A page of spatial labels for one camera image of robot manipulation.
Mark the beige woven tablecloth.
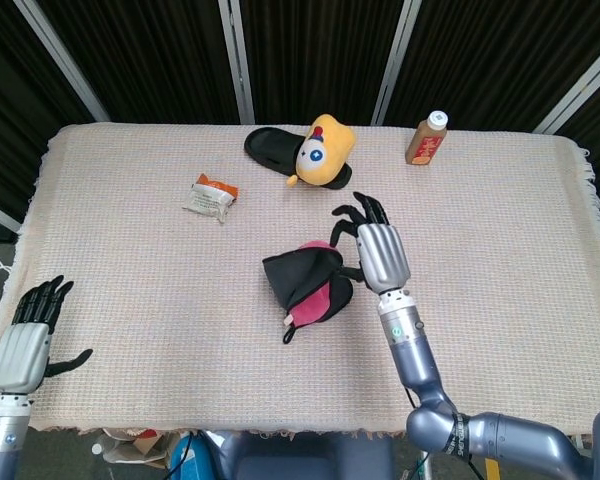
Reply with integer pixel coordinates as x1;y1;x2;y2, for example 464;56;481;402
0;123;600;441

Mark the pink and grey towel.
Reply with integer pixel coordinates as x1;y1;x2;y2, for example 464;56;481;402
262;240;355;345

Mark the black slipper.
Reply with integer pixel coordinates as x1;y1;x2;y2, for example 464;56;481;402
243;126;354;190

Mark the blue-grey robot torso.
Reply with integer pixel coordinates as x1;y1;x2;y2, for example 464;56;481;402
199;429;396;480

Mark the crumpled snack packet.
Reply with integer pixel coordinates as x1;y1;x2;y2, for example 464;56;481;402
181;173;240;224

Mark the yellow plush toy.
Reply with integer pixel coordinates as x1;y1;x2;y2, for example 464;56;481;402
286;113;358;188

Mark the brown drink bottle white cap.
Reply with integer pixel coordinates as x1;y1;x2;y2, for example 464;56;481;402
405;110;450;167

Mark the brown paper bag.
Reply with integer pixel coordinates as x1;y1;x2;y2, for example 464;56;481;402
92;427;181;471

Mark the blue plastic bin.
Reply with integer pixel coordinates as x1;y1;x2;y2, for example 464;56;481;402
171;432;209;480

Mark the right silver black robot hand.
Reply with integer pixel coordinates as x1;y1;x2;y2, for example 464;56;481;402
331;191;412;294

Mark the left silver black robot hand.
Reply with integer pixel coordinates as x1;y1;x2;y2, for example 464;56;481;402
0;274;94;396

